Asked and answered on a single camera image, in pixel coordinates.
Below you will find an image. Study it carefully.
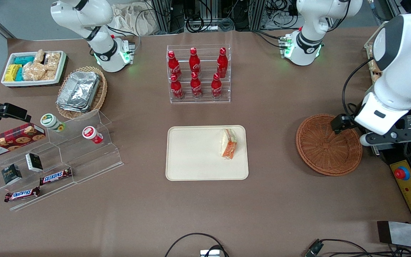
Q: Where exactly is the small white and black box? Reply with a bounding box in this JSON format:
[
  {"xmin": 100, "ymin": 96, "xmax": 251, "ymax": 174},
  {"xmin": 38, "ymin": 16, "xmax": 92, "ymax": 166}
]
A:
[{"xmin": 25, "ymin": 153, "xmax": 44, "ymax": 172}]

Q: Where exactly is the white wire basket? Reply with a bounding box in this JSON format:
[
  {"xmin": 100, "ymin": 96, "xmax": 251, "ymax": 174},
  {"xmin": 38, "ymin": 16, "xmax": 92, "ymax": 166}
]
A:
[{"xmin": 364, "ymin": 21, "xmax": 388, "ymax": 85}]

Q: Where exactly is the thin black cable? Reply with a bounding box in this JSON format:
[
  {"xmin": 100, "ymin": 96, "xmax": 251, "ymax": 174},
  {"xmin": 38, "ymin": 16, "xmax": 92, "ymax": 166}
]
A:
[{"xmin": 320, "ymin": 238, "xmax": 411, "ymax": 257}]

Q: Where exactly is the beige plastic tray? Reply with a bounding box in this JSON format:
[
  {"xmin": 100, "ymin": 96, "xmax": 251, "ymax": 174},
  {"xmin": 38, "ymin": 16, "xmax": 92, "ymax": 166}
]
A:
[{"xmin": 166, "ymin": 125, "xmax": 249, "ymax": 181}]

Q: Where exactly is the yellow snack pack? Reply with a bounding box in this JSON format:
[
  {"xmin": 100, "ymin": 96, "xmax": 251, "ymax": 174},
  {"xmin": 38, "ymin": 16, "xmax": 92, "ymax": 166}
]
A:
[{"xmin": 5, "ymin": 64, "xmax": 22, "ymax": 82}]

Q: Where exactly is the black arm base cable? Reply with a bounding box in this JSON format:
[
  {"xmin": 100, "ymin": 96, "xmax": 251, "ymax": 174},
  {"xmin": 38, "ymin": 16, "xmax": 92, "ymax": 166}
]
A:
[
  {"xmin": 252, "ymin": 30, "xmax": 286, "ymax": 49},
  {"xmin": 107, "ymin": 25, "xmax": 142, "ymax": 54}
]

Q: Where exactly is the clear acrylic step display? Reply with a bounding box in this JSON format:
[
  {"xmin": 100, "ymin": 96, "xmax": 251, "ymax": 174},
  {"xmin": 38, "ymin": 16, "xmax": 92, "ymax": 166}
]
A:
[{"xmin": 0, "ymin": 109, "xmax": 124, "ymax": 212}]

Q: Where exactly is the clear acrylic bottle rack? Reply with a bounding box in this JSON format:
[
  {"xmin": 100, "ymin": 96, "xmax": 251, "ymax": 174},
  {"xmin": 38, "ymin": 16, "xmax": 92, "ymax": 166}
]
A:
[{"xmin": 166, "ymin": 44, "xmax": 232, "ymax": 104}]

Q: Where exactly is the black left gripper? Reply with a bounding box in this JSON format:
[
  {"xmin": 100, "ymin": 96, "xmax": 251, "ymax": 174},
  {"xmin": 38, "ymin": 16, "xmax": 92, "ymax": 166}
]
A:
[{"xmin": 331, "ymin": 114, "xmax": 356, "ymax": 134}]

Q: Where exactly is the red tartan cookie box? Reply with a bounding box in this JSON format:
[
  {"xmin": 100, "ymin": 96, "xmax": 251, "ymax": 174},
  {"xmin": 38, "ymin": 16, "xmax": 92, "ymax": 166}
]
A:
[{"xmin": 0, "ymin": 123, "xmax": 46, "ymax": 159}]

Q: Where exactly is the oval light wicker basket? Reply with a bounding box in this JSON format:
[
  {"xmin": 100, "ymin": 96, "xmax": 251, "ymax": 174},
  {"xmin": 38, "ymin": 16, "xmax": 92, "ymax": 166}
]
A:
[{"xmin": 56, "ymin": 66, "xmax": 108, "ymax": 120}]

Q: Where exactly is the red emergency stop button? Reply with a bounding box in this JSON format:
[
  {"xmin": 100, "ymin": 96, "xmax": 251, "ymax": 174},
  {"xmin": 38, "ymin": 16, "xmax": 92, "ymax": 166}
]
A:
[{"xmin": 395, "ymin": 166, "xmax": 410, "ymax": 181}]

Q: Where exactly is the black coiled cable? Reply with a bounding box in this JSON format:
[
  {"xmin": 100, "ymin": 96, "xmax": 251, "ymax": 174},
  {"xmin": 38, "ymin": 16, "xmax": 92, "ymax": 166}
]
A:
[{"xmin": 185, "ymin": 16, "xmax": 205, "ymax": 32}]

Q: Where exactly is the triangular sandwich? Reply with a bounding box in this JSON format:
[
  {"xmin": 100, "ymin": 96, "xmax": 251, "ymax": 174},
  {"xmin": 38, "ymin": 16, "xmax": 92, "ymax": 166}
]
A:
[{"xmin": 221, "ymin": 128, "xmax": 238, "ymax": 159}]

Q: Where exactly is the brown snickers bar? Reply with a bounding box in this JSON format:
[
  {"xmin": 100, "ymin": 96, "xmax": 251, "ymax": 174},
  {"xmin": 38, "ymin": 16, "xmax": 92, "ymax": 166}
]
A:
[
  {"xmin": 4, "ymin": 187, "xmax": 41, "ymax": 203},
  {"xmin": 40, "ymin": 168, "xmax": 73, "ymax": 186}
]

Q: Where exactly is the aluminium frame post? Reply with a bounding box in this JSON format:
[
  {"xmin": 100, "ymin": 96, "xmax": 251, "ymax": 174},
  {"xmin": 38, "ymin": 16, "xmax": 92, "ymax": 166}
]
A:
[
  {"xmin": 152, "ymin": 0, "xmax": 172, "ymax": 33},
  {"xmin": 252, "ymin": 0, "xmax": 267, "ymax": 31}
]

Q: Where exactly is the black cable connector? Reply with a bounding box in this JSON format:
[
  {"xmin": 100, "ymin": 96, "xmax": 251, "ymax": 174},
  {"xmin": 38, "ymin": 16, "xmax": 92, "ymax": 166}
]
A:
[{"xmin": 305, "ymin": 241, "xmax": 324, "ymax": 257}]

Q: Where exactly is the round brown wicker basket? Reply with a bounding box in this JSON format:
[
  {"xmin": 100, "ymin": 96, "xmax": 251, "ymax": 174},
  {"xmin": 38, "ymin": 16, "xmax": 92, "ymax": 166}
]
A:
[{"xmin": 296, "ymin": 114, "xmax": 363, "ymax": 176}]

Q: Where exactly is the red lid yogurt cup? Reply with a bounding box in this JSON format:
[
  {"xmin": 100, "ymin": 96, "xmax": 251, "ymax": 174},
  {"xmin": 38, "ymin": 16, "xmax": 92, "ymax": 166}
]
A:
[{"xmin": 82, "ymin": 126, "xmax": 103, "ymax": 144}]

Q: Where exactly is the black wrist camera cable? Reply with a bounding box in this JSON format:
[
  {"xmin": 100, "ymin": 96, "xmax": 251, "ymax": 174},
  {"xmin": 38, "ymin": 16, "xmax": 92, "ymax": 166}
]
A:
[{"xmin": 342, "ymin": 59, "xmax": 370, "ymax": 118}]

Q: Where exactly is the grey flat panel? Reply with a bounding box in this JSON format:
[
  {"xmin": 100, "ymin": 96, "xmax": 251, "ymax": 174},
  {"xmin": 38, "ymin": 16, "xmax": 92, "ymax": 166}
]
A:
[{"xmin": 377, "ymin": 221, "xmax": 411, "ymax": 250}]

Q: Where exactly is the white rectangular bin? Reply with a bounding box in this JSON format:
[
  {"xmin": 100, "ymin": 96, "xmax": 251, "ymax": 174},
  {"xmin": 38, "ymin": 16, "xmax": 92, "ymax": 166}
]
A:
[{"xmin": 1, "ymin": 51, "xmax": 67, "ymax": 88}]

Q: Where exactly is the black looped cable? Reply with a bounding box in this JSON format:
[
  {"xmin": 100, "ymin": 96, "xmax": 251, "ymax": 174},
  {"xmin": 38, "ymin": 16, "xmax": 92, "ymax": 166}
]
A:
[{"xmin": 164, "ymin": 233, "xmax": 229, "ymax": 257}]

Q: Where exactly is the black machine with yellow panel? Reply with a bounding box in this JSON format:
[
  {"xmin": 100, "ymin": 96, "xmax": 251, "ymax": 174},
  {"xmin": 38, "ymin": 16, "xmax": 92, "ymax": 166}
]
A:
[{"xmin": 370, "ymin": 104, "xmax": 411, "ymax": 225}]

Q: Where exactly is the red cola bottle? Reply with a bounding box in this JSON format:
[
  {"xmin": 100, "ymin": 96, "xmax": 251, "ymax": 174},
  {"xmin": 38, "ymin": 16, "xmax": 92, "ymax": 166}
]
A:
[
  {"xmin": 189, "ymin": 47, "xmax": 201, "ymax": 74},
  {"xmin": 170, "ymin": 74, "xmax": 184, "ymax": 100},
  {"xmin": 211, "ymin": 73, "xmax": 223, "ymax": 99},
  {"xmin": 190, "ymin": 72, "xmax": 203, "ymax": 99},
  {"xmin": 168, "ymin": 50, "xmax": 182, "ymax": 78},
  {"xmin": 217, "ymin": 47, "xmax": 228, "ymax": 78}
]

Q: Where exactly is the stack of foil trays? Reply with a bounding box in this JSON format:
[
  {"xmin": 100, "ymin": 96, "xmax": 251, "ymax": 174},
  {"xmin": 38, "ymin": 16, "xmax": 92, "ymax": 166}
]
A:
[{"xmin": 56, "ymin": 71, "xmax": 101, "ymax": 112}]

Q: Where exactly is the green lid yogurt cup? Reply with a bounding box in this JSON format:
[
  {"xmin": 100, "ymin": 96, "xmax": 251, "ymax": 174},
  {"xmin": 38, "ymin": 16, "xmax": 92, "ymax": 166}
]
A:
[{"xmin": 41, "ymin": 114, "xmax": 66, "ymax": 132}]

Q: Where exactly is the beige cloth bag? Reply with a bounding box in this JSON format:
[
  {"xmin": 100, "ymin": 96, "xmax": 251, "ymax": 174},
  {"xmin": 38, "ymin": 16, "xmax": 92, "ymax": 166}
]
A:
[{"xmin": 113, "ymin": 4, "xmax": 156, "ymax": 36}]

